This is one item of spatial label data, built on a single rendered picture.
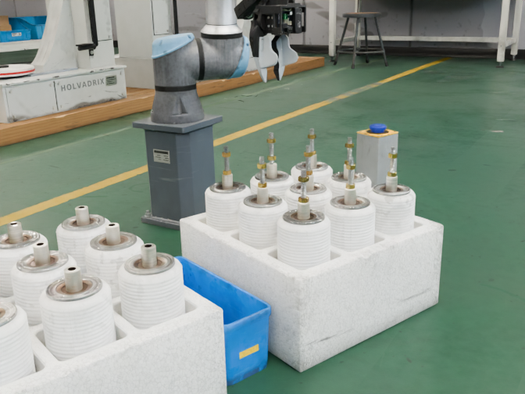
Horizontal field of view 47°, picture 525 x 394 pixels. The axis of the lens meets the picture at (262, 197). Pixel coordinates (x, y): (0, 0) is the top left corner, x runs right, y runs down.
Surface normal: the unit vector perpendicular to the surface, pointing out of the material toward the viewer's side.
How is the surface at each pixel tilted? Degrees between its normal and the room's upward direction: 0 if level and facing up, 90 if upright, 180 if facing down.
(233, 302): 88
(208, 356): 90
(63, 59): 90
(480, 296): 0
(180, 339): 90
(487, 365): 0
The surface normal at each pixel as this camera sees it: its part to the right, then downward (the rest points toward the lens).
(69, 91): 0.86, 0.14
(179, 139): 0.24, 0.30
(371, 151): -0.79, 0.22
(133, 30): -0.51, 0.28
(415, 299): 0.62, 0.23
